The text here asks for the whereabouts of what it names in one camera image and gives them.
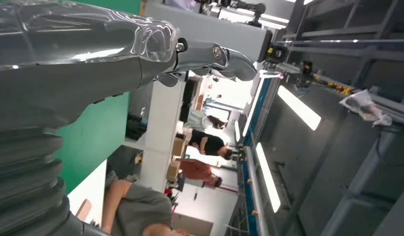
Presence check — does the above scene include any black bag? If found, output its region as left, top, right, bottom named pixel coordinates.
left=125, top=113, right=147, bottom=141

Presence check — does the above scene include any brown cardboard box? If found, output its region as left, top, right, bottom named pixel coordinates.
left=166, top=159, right=182, bottom=183
left=172, top=136, right=189, bottom=157

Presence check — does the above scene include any standing person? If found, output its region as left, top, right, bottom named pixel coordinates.
left=175, top=158, right=223, bottom=189
left=202, top=115, right=228, bottom=131
left=188, top=129, right=234, bottom=161

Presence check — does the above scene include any seated person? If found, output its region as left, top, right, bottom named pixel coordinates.
left=101, top=169, right=193, bottom=236

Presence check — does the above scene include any long ceiling light panel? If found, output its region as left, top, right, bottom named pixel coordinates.
left=277, top=85, right=322, bottom=132
left=255, top=142, right=282, bottom=214

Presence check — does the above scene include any clear plastic bag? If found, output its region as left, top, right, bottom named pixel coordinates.
left=339, top=89, right=394, bottom=127

